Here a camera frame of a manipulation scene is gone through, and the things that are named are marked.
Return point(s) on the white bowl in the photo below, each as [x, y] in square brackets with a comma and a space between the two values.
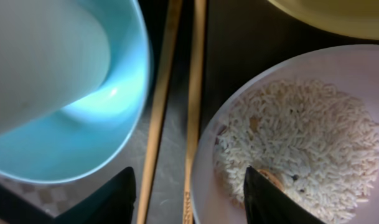
[353, 69]

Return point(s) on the yellow round plate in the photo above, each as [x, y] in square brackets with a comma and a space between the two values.
[352, 18]

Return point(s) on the light blue bowl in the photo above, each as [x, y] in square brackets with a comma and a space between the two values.
[83, 136]

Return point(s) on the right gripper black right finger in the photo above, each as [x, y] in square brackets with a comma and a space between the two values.
[266, 204]

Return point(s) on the dark brown serving tray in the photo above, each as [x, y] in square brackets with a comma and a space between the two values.
[244, 38]

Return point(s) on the leftover cooked rice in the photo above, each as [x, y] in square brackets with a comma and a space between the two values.
[320, 143]

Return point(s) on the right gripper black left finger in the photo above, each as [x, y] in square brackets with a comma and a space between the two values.
[111, 203]

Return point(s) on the wooden chopstick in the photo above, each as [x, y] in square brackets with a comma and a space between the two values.
[171, 28]
[194, 101]

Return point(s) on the white cup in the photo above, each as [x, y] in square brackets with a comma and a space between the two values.
[52, 53]

